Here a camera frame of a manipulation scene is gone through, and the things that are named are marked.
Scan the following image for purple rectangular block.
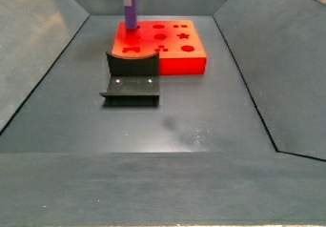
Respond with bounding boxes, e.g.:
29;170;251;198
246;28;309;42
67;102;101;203
123;0;138;30

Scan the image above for red shape sorting board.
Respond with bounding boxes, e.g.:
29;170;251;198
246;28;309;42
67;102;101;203
112;20;207;75

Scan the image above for black curved holder stand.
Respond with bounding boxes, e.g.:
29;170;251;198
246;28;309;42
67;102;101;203
100;52;160;106

